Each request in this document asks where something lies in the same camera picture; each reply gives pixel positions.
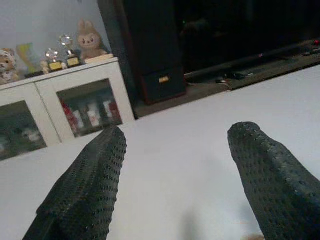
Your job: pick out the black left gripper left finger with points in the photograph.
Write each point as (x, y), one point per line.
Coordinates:
(82, 190)

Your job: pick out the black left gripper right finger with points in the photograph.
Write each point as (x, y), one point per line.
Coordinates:
(275, 190)

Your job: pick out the white glass-door cabinet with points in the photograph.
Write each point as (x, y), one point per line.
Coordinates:
(47, 82)

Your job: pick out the dark wooden TV bench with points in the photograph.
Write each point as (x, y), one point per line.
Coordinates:
(275, 67)

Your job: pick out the short gold crystal trophy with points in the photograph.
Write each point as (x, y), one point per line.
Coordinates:
(55, 65)

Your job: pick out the tall gold crystal trophy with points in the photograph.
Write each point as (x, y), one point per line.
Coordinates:
(72, 61)

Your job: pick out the brown teddy bear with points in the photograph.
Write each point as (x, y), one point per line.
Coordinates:
(6, 67)

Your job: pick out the beige bunny plush toy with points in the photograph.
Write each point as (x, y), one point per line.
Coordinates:
(88, 42)

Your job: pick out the black tower speaker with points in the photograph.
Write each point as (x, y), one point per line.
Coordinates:
(155, 50)

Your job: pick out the black television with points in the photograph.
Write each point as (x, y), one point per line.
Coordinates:
(250, 25)

